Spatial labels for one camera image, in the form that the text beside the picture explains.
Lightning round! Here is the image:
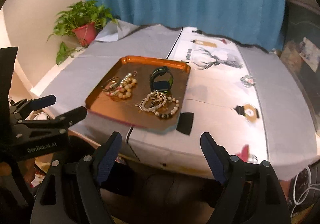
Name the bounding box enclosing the orange metal tray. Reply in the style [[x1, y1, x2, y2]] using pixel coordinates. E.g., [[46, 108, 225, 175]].
[[85, 56, 191, 133]]

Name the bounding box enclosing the white paper label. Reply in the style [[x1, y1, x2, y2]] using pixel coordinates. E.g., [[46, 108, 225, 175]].
[[299, 37, 320, 73]]

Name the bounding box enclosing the pearl bead bracelet cluster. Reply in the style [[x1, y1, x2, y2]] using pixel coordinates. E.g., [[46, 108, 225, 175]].
[[135, 91, 180, 119]]

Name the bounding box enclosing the green potted plant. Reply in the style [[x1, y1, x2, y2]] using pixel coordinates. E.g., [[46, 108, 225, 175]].
[[46, 0, 119, 66]]

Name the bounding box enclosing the dark storage bin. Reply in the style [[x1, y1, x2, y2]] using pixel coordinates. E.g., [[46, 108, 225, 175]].
[[280, 0, 319, 134]]

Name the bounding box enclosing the white cable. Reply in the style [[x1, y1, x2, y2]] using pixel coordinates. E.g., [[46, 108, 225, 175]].
[[290, 166, 320, 217]]

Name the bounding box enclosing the large cream bead bracelet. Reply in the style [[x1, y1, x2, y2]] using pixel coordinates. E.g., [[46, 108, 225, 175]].
[[115, 70, 138, 100]]

